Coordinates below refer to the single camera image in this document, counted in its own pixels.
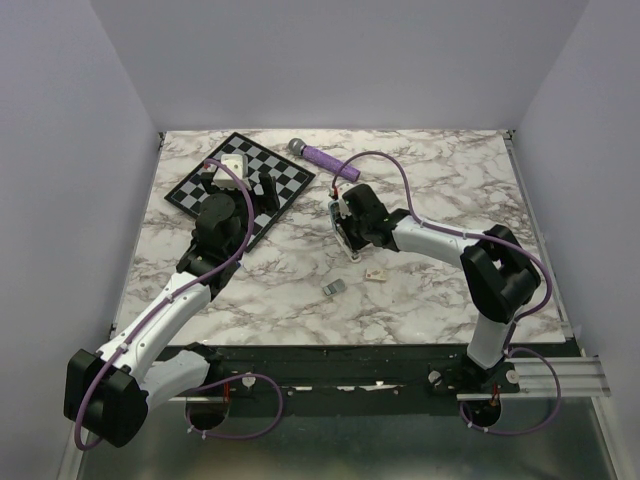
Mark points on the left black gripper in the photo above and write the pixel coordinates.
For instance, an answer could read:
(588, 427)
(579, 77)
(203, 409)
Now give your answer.
(267, 201)

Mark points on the black and silver chessboard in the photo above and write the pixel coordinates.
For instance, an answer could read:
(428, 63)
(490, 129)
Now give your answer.
(290, 181)

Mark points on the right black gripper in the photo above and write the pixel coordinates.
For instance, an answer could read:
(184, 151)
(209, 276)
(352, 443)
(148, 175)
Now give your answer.
(355, 243)

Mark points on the aluminium mounting rail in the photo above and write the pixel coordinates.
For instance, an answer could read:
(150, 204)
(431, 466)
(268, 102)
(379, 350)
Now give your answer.
(329, 380)

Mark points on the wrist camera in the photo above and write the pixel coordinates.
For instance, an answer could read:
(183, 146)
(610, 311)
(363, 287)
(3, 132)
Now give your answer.
(339, 190)
(234, 165)

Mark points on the grey staple tray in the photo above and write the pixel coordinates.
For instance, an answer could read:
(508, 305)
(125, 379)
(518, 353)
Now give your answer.
(335, 287)

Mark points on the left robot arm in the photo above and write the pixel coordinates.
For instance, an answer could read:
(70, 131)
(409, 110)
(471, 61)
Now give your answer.
(160, 325)

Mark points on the purple glitter toy microphone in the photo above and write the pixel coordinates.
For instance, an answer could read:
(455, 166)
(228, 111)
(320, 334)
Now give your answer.
(323, 160)

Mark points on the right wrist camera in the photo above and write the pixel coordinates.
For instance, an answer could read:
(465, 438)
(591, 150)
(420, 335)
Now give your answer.
(339, 190)

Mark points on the light blue stapler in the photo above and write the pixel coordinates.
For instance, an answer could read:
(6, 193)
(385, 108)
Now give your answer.
(338, 229)

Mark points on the white staple box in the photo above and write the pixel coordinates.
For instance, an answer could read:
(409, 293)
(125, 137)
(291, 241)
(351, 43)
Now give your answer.
(378, 275)

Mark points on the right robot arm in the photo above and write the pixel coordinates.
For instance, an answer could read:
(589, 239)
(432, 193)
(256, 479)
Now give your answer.
(500, 277)

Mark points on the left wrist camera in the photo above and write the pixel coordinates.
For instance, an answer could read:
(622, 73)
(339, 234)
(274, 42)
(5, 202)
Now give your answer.
(234, 165)

